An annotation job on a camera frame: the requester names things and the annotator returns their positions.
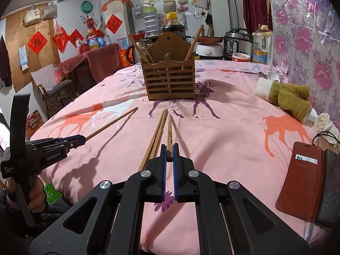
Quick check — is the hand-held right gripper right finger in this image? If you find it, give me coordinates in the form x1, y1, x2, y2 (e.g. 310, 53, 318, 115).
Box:
172, 143, 311, 255

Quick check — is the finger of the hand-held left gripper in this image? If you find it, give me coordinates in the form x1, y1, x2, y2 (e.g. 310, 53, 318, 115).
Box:
40, 141, 85, 152
27, 135, 87, 145

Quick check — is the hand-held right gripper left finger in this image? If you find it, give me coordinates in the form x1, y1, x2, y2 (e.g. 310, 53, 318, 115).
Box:
29, 143, 168, 255

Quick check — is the wooden slatted chopstick holder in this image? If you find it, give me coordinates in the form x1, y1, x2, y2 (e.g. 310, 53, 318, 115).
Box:
141, 32, 196, 101

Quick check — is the person's left hand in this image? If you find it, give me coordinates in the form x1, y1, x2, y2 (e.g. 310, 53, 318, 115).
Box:
27, 177, 48, 213

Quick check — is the red snack box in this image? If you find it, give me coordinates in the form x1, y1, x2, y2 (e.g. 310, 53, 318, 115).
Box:
26, 110, 45, 136

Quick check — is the green plastic bag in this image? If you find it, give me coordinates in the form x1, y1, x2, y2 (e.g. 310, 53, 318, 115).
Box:
44, 183, 63, 200

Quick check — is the person's dark clothing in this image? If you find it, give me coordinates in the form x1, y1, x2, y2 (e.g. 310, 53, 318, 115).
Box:
0, 188, 77, 255

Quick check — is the pink deer printed cloth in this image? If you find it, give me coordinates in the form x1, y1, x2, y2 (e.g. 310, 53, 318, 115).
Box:
30, 58, 327, 255

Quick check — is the armchair with cushions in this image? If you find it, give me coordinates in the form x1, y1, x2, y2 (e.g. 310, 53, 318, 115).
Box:
30, 64, 77, 119

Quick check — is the red cloth covered cabinet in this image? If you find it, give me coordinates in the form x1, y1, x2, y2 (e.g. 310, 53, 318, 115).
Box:
55, 44, 121, 85

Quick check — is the red gift box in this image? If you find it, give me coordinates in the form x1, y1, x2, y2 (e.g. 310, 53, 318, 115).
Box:
119, 48, 133, 68

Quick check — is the blue face mask pack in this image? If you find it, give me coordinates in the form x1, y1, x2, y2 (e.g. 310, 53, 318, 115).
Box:
18, 45, 30, 71

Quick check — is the orange oil bottle blue label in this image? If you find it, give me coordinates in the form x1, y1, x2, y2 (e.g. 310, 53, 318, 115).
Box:
85, 30, 98, 50

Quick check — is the red diamond paper decoration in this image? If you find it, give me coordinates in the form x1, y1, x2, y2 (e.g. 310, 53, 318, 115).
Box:
106, 14, 119, 34
69, 29, 84, 48
27, 31, 48, 54

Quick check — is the dark hanging garment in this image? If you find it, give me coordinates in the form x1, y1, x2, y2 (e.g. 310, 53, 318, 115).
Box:
0, 36, 13, 87

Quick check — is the red hanging plastic decoration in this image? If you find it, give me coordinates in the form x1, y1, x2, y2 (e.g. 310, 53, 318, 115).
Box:
52, 23, 70, 52

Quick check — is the brown leather wallet case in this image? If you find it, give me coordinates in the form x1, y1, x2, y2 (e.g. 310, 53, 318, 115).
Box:
275, 141, 326, 222

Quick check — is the white refrigerator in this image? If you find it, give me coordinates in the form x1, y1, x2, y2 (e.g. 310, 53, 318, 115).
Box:
102, 1, 135, 59

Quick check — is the pale rice cooker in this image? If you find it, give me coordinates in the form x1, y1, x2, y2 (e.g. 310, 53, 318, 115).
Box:
195, 42, 224, 60

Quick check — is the red white bowl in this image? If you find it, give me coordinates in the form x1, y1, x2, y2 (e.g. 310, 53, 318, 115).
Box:
232, 53, 251, 63

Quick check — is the olive plush mitten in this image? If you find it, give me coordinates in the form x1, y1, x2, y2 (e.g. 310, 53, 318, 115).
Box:
278, 93, 313, 123
253, 80, 311, 104

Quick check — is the green striped stacked container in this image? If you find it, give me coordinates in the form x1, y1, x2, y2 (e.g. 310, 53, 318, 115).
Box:
143, 5, 160, 38

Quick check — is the frying pan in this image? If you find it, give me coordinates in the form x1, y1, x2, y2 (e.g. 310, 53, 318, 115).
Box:
197, 36, 224, 44

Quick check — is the black silver pressure cooker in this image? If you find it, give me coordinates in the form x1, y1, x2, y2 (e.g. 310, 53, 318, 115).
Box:
224, 27, 253, 60

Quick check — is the orange cloth cover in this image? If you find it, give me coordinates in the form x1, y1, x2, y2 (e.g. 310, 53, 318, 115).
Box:
101, 0, 134, 12

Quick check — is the dark sauce bottle yellow cap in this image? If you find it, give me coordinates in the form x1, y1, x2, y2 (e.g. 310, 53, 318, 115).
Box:
161, 12, 187, 39

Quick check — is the beige paper bag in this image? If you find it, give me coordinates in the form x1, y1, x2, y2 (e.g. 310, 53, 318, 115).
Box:
312, 131, 340, 156

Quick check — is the dark phone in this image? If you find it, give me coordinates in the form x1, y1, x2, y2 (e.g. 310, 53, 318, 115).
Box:
315, 149, 340, 227

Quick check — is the white crochet cloth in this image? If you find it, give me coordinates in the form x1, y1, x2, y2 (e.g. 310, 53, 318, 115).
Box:
313, 113, 334, 136

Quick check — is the maroon curtain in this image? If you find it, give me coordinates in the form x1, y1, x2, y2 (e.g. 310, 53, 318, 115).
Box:
238, 0, 273, 32

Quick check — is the wooden wall board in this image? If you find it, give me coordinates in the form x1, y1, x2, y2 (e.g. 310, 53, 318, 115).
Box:
5, 4, 62, 93

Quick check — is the floral foil wall covering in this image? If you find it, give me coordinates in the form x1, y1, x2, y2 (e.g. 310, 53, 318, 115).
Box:
266, 0, 340, 128

